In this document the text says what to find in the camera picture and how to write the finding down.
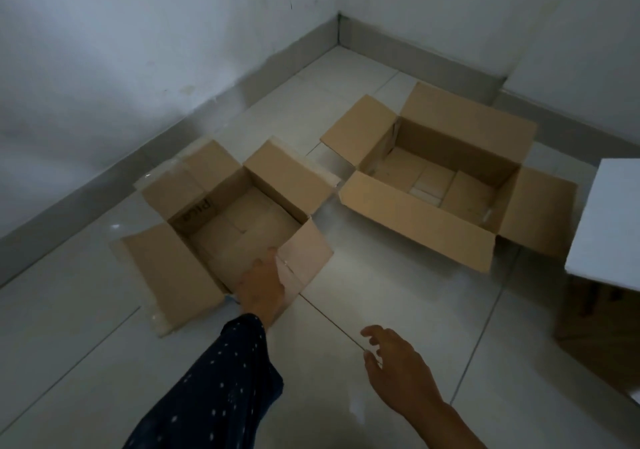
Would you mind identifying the person's right hand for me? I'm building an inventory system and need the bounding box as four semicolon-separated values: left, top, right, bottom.
360;325;447;417

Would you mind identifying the person's left hand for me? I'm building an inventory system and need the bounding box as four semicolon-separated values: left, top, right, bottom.
234;247;286;332

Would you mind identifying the small cardboard box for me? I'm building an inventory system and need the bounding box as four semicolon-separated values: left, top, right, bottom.
111;136;342;338

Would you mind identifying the person's left forearm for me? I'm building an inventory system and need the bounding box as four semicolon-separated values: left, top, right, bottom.
122;313;285;449

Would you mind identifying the person's right forearm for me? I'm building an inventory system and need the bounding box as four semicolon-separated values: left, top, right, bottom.
402;398;489;449

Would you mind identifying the large open cardboard box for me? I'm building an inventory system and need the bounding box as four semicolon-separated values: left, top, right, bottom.
320;82;579;274

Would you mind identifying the white table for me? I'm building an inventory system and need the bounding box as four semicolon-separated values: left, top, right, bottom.
564;158;640;293

